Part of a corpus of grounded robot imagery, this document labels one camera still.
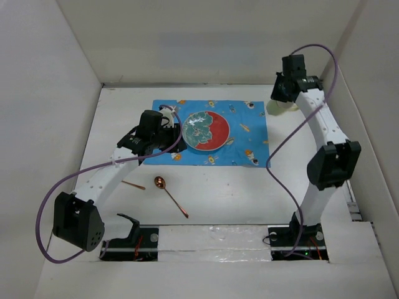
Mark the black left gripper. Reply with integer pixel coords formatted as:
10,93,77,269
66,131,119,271
151,123,186,154

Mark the pale yellow paper cup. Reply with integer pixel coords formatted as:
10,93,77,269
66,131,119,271
266,100,299,116

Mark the copper spoon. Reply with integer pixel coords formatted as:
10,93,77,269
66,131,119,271
154,176,189,219

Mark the red and teal plate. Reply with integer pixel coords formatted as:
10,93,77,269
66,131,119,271
182,111,230,151

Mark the blue patterned cloth napkin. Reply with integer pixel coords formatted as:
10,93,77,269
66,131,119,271
144,100,269,168

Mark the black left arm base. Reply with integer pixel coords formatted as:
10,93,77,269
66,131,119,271
99,213,160,262

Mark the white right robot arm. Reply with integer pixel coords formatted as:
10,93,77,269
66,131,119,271
271,54,362,245

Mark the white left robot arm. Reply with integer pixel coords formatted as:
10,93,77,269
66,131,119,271
53,105,186,252

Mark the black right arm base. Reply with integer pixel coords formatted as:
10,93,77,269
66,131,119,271
262,214,329,261

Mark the copper fork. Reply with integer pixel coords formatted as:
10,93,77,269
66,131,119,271
122,180,146,191

